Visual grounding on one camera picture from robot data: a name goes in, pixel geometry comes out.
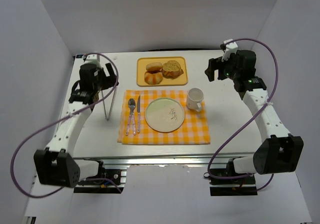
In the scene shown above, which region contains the orange striped round bun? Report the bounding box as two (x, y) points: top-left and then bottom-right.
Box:
(144, 70), (163, 85)

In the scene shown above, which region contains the cream plate with sprig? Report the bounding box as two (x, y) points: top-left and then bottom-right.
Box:
(144, 97), (185, 133)

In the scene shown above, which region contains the glazed ring donut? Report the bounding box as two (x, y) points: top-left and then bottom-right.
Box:
(146, 62), (163, 72)

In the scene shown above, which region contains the pink handled spoon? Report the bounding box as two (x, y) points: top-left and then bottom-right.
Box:
(125, 98), (137, 136)

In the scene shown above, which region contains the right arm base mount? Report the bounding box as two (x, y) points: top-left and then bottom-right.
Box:
(203, 172), (258, 197)

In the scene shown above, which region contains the yellow checkered placemat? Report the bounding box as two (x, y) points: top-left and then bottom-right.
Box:
(117, 90), (211, 145)

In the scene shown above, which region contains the sliced herb bread loaf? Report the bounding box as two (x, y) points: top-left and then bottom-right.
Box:
(161, 60), (184, 79)

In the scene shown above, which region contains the blue corner sticker left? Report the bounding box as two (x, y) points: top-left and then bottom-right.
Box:
(75, 54), (86, 59)

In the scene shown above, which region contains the white ceramic mug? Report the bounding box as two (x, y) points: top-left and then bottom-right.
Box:
(186, 88), (204, 112)

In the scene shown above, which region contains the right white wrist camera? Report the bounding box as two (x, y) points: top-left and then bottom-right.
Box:
(220, 39), (238, 62)

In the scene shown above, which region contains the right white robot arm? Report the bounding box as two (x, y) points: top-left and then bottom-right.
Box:
(205, 50), (304, 177)

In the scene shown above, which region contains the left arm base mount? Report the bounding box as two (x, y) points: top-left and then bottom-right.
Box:
(73, 169), (127, 194)

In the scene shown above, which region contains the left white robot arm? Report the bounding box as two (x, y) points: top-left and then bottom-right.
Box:
(33, 63), (117, 188)

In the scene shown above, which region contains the pink handled knife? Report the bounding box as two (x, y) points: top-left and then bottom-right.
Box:
(136, 95), (141, 133)

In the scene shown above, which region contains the yellow plastic tray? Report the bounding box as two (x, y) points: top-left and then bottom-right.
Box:
(136, 56), (188, 87)

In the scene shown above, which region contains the aluminium table edge rail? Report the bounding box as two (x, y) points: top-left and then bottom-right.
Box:
(73, 154), (256, 167)

